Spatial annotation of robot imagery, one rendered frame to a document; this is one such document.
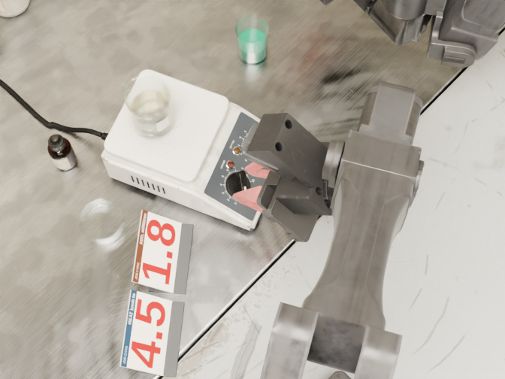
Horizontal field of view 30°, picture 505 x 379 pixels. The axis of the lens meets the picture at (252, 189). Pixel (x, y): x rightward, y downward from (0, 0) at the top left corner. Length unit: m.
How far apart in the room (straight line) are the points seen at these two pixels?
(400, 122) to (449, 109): 0.36
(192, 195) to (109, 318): 0.18
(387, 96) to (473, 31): 0.22
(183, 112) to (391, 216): 0.43
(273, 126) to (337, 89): 0.37
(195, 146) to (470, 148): 0.36
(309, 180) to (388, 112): 0.10
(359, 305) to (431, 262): 0.49
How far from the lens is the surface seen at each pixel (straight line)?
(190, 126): 1.13
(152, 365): 1.12
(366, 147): 0.84
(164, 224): 1.16
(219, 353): 1.13
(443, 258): 1.18
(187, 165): 1.11
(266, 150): 0.88
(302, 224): 0.98
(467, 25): 1.10
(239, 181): 1.13
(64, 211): 1.21
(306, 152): 0.91
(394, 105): 0.91
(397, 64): 1.28
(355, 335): 0.69
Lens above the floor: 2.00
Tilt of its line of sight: 68 degrees down
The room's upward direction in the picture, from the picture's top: 2 degrees counter-clockwise
